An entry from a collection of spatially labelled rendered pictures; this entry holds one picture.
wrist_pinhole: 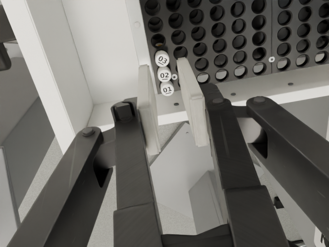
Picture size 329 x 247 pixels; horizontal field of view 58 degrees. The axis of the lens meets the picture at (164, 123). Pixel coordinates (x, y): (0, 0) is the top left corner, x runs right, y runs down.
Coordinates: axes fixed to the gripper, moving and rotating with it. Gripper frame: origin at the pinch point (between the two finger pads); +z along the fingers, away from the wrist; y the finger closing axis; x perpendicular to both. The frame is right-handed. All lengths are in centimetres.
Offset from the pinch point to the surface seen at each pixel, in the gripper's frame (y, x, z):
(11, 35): -11.7, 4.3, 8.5
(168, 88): 0.1, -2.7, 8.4
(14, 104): -40, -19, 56
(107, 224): -44, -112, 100
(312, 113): 23.0, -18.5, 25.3
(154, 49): -0.4, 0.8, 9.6
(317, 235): 21.2, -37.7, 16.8
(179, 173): -1, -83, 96
